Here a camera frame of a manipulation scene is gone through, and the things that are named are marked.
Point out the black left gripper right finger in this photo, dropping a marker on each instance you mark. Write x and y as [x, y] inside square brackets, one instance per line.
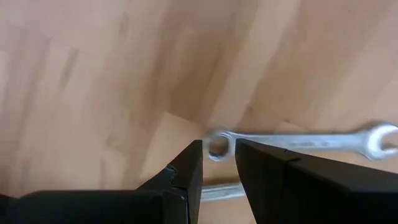
[311, 193]

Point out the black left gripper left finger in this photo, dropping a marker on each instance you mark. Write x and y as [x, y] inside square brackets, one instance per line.
[93, 208]

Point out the silver combination wrench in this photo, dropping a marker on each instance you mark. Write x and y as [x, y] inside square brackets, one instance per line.
[311, 143]
[222, 192]

